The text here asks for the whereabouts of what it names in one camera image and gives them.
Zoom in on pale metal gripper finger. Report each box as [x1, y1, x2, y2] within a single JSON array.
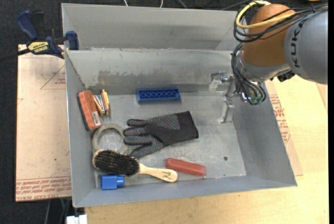
[[217, 98, 235, 124], [209, 70, 233, 93]]

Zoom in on grey metal bin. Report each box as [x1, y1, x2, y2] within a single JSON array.
[[61, 3, 297, 208]]

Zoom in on black dotted work glove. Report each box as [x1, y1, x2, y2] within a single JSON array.
[[122, 110, 200, 159]]

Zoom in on blue perforated flat block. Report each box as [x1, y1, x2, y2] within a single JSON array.
[[136, 87, 182, 104]]

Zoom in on red-brown flat block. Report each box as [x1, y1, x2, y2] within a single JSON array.
[[165, 157, 207, 177]]

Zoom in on wooden spring clip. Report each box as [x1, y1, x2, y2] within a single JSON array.
[[92, 89, 110, 117]]

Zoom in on wooden hairbrush black bristles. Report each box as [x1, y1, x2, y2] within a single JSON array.
[[92, 149, 178, 183]]

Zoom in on orange board eraser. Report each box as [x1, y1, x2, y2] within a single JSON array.
[[77, 90, 103, 132]]

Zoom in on small blue toy block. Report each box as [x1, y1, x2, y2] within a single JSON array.
[[100, 174, 125, 191]]

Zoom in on brown cardboard board red print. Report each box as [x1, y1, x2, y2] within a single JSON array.
[[15, 44, 304, 203]]

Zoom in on black cylinder on white bracket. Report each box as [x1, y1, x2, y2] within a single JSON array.
[[277, 71, 296, 82]]

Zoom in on grey tape ring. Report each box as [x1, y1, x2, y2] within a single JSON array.
[[91, 123, 131, 156]]

